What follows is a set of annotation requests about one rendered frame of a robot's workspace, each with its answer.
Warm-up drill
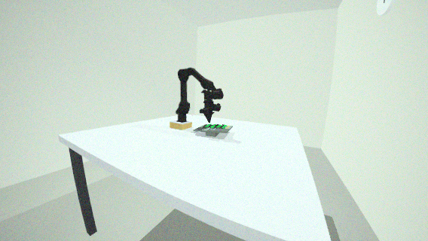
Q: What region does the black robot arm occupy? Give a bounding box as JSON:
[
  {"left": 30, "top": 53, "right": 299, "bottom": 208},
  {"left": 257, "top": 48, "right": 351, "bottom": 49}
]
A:
[{"left": 176, "top": 67, "right": 224, "bottom": 123}]

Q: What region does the grey switch panel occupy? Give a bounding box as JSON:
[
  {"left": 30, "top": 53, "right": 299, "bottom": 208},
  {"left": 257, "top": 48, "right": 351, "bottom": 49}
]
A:
[{"left": 193, "top": 124, "right": 233, "bottom": 137}]

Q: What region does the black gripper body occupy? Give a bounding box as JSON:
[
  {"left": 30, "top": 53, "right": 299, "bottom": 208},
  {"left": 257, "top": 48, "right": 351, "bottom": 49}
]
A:
[{"left": 200, "top": 99, "right": 216, "bottom": 114}]

